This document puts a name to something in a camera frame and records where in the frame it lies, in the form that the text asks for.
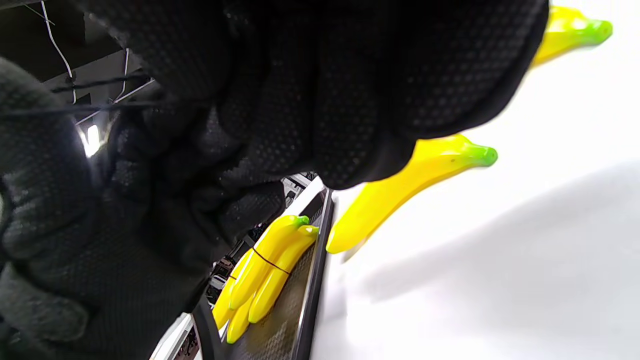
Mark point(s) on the black elastic band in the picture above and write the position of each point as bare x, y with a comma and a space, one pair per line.
270, 262
100, 106

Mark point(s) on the person's left hand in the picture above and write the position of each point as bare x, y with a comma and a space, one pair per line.
100, 250

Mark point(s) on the black plastic tray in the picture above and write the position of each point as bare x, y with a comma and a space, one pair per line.
280, 330

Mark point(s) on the person's right hand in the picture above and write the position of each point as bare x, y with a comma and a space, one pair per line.
350, 75

